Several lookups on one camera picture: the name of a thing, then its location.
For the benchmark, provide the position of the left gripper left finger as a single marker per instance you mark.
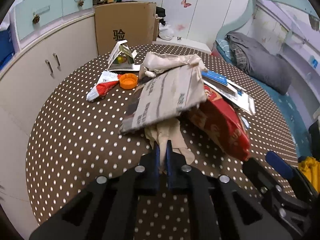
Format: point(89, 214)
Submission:
point(105, 208)

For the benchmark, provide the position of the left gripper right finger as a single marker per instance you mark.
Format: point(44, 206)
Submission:
point(218, 207)

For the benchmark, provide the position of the red snack bag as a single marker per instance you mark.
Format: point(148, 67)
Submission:
point(219, 120)

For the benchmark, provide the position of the blue white paper leaflets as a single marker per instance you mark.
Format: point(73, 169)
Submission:
point(230, 90)

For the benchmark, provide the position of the beige printed cloth bag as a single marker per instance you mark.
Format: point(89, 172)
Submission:
point(168, 86)

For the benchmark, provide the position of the red white snack wrapper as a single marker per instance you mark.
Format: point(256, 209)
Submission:
point(106, 82)

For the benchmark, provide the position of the orange plastic lid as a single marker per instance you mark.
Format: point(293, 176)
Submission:
point(128, 81)

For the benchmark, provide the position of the grey folded blanket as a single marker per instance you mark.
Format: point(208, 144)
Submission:
point(254, 59)

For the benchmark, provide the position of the white long cabinet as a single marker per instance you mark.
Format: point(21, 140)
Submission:
point(26, 83)

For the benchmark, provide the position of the crumpled white green carton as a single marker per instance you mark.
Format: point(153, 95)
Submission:
point(122, 58)

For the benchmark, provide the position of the blue shopping bag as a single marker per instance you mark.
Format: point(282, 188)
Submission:
point(6, 47)

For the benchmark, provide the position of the brown cardboard box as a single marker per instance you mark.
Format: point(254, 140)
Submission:
point(131, 21)

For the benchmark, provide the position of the white wardrobe with butterflies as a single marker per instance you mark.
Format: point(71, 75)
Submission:
point(200, 20)

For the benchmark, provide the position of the mint green drawer unit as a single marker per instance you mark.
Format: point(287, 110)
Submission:
point(31, 15)

